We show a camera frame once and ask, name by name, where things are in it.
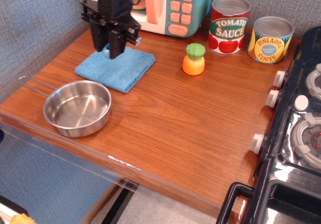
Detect clear acrylic table guard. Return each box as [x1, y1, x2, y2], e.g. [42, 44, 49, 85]
[0, 109, 245, 224]

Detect pineapple slices can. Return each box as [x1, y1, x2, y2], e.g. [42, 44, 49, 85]
[248, 16, 294, 64]

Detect tomato sauce can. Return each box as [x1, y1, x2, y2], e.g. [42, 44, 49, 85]
[208, 0, 251, 55]

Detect stainless steel pan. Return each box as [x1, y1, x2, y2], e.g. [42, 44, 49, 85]
[19, 76, 112, 138]

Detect orange toy carrot shaker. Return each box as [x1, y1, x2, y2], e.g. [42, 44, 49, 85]
[182, 43, 206, 76]

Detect blue folded cloth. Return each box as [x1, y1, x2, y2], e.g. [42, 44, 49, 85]
[75, 47, 156, 93]

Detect black toy stove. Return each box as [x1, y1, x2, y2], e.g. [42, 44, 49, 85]
[217, 27, 320, 223]

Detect blue handled grey toy spoon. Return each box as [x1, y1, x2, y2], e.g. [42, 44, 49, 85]
[101, 43, 110, 59]

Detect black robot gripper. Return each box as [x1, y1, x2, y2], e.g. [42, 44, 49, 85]
[81, 0, 141, 59]

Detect teal toy microwave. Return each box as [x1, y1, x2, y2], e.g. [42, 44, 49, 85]
[93, 0, 212, 38]

